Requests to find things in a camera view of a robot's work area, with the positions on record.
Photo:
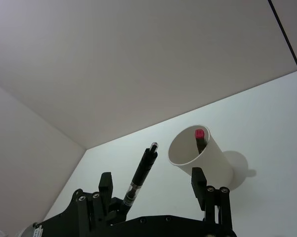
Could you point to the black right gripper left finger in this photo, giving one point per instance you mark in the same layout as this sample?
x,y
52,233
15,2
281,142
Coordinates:
x,y
105,187

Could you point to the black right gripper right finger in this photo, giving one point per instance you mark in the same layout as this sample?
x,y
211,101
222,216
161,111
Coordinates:
x,y
199,187

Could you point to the white cylindrical cup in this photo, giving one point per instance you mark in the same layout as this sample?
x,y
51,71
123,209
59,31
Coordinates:
x,y
217,163

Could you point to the black pen with clear tip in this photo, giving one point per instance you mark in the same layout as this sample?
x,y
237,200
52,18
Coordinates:
x,y
141,170

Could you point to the dark pen with red cap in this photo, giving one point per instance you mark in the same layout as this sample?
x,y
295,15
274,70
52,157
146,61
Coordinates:
x,y
199,133

